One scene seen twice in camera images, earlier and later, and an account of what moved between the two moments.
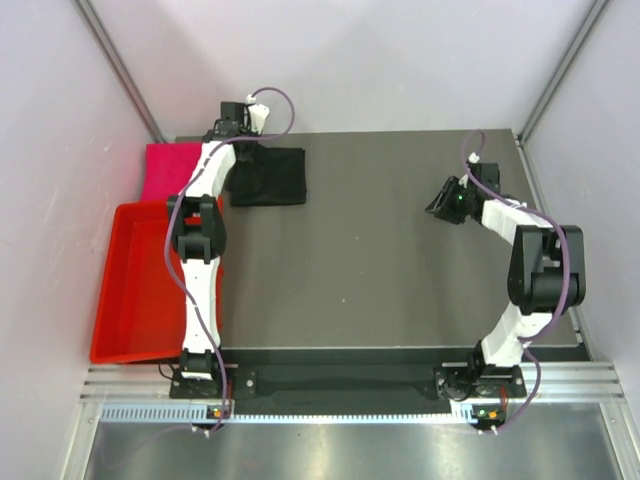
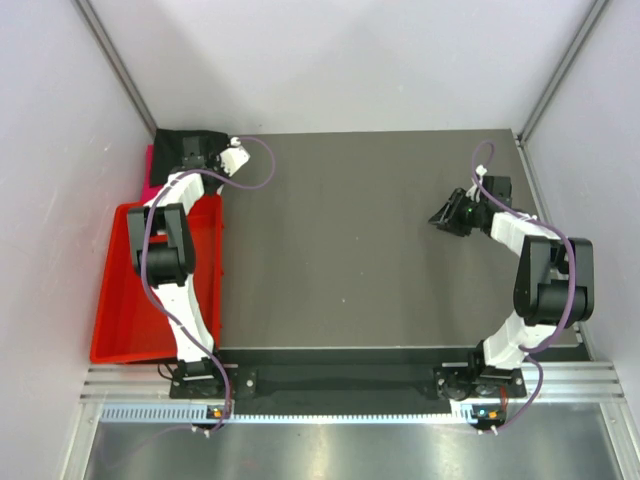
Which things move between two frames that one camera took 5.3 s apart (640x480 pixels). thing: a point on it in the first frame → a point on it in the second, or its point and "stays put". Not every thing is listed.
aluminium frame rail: [548, 380] stays put
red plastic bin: [140, 309] stays put
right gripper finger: [446, 192] → [451, 205]
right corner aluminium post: [594, 13] stays put
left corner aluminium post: [110, 50] stays put
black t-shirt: [276, 177] → [168, 149]
